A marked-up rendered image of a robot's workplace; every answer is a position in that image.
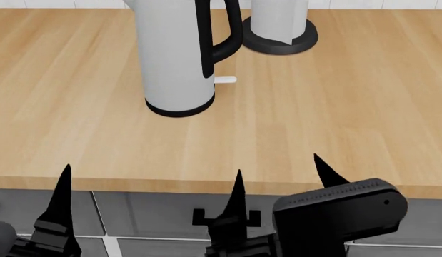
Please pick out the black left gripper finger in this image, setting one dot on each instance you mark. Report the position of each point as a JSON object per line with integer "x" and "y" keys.
{"x": 78, "y": 249}
{"x": 60, "y": 203}

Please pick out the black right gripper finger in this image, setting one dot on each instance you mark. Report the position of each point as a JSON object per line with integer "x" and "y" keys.
{"x": 329, "y": 176}
{"x": 237, "y": 198}

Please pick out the wide grey cabinet drawer front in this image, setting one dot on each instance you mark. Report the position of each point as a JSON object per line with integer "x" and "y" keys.
{"x": 153, "y": 214}

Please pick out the black round paper towel holder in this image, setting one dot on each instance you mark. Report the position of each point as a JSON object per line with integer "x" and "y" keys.
{"x": 302, "y": 37}

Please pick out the white paper towel roll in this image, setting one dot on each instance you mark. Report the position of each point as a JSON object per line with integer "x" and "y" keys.
{"x": 274, "y": 18}

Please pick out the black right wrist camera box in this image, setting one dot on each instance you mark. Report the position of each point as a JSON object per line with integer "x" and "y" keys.
{"x": 335, "y": 214}

